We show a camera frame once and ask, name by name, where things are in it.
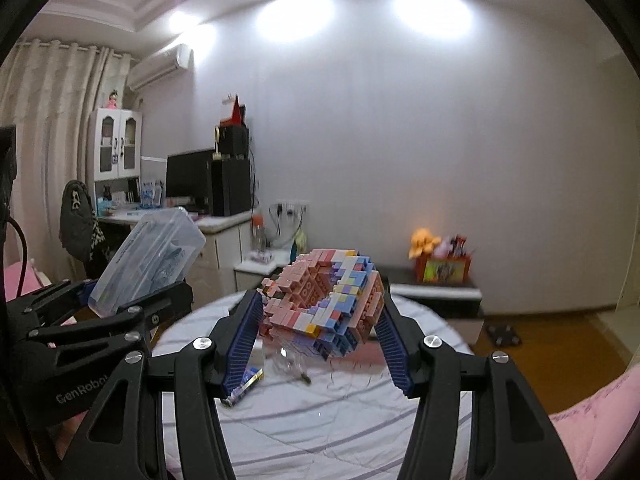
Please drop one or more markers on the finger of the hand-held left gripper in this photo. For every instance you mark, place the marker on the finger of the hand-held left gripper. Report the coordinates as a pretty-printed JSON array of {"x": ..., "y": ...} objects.
[
  {"x": 165, "y": 305},
  {"x": 55, "y": 300}
]

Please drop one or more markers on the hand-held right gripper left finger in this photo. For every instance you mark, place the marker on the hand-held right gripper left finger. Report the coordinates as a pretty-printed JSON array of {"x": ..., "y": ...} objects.
[{"x": 240, "y": 350}]

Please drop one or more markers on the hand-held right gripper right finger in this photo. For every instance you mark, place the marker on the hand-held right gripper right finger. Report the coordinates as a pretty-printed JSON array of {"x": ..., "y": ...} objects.
[{"x": 397, "y": 355}]

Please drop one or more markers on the clear plastic case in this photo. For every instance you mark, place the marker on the clear plastic case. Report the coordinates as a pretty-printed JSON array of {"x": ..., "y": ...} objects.
[{"x": 150, "y": 250}]

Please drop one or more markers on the pink and blue brick model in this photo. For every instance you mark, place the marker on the pink and blue brick model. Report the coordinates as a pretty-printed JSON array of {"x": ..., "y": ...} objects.
[{"x": 320, "y": 300}]

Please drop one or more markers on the small blue and yellow pack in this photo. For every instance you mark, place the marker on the small blue and yellow pack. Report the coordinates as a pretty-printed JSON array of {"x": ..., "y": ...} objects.
[{"x": 247, "y": 385}]

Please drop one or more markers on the clear plastic piece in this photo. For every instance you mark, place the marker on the clear plastic piece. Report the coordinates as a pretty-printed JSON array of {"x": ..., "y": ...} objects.
[{"x": 292, "y": 367}]

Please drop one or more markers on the black and white low bench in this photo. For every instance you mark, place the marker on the black and white low bench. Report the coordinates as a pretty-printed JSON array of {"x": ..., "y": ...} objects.
[{"x": 450, "y": 305}]

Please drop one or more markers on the grey jacket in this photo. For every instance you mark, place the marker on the grey jacket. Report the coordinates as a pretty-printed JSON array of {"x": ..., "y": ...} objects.
[{"x": 77, "y": 225}]

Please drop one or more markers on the low white side table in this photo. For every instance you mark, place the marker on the low white side table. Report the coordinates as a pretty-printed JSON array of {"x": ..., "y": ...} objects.
[{"x": 255, "y": 272}]

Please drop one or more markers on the white desk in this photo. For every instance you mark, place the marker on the white desk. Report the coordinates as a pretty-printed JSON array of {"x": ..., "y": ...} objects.
[{"x": 227, "y": 240}]

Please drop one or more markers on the orange storage box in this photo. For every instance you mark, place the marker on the orange storage box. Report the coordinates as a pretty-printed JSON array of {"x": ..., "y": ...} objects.
[{"x": 442, "y": 270}]

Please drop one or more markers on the round table with striped cloth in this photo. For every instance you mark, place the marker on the round table with striped cloth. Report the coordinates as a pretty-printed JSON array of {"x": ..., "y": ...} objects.
[{"x": 320, "y": 435}]

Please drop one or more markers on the orange octopus plush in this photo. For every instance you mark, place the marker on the orange octopus plush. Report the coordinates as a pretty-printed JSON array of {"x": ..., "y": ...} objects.
[{"x": 422, "y": 242}]

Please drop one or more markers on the purple plush toy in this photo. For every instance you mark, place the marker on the purple plush toy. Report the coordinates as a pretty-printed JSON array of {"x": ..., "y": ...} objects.
[{"x": 443, "y": 248}]

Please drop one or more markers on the bottle with red cap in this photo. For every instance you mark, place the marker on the bottle with red cap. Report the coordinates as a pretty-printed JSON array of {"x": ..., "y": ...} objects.
[{"x": 258, "y": 235}]

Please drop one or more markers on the yellow snack bag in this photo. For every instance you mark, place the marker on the yellow snack bag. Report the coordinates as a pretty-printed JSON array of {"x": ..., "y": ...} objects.
[{"x": 298, "y": 247}]

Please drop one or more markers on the black computer monitor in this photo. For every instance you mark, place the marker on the black computer monitor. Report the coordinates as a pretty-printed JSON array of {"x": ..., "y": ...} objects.
[{"x": 187, "y": 177}]

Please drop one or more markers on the black computer tower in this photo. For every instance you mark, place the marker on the black computer tower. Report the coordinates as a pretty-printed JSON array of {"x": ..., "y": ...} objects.
[{"x": 231, "y": 187}]

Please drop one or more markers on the white glass-door cabinet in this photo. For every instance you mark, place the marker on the white glass-door cabinet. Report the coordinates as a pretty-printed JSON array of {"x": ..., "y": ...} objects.
[{"x": 115, "y": 145}]

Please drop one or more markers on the cream curtain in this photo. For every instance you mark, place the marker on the cream curtain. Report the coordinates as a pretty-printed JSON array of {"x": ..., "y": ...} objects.
[{"x": 50, "y": 125}]

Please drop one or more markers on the black speaker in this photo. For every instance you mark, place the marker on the black speaker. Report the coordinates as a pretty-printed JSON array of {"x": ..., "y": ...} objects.
[{"x": 234, "y": 141}]

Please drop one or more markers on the red paper bag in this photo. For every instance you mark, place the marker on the red paper bag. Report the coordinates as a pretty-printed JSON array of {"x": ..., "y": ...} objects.
[{"x": 234, "y": 112}]

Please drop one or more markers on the pink doll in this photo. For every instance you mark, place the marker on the pink doll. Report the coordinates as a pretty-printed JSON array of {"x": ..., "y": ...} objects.
[{"x": 112, "y": 100}]

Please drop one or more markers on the pink quilt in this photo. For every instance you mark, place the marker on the pink quilt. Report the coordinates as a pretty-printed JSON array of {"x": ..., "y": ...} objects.
[{"x": 600, "y": 420}]

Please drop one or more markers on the white air conditioner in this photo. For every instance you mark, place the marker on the white air conditioner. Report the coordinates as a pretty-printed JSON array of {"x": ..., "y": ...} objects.
[{"x": 160, "y": 67}]

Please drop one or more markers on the white wall outlet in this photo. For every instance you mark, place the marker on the white wall outlet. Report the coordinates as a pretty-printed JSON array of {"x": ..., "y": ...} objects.
[{"x": 292, "y": 207}]

